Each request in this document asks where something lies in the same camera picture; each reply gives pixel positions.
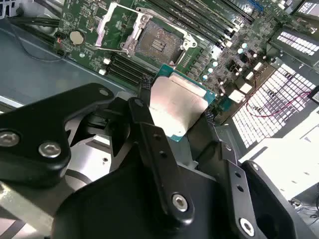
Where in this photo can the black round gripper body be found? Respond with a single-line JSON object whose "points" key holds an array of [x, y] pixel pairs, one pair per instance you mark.
{"points": [[129, 199]]}

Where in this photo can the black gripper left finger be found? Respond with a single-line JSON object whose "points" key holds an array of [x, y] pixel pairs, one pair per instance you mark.
{"points": [[32, 139]]}

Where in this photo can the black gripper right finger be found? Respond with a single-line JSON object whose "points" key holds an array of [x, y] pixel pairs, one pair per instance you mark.
{"points": [[234, 179]]}

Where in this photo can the silver green CPU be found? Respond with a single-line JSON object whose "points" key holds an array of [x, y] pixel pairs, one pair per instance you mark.
{"points": [[174, 107]]}

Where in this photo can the metal socket cover frame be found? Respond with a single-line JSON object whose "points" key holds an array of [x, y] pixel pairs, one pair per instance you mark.
{"points": [[100, 35]]}

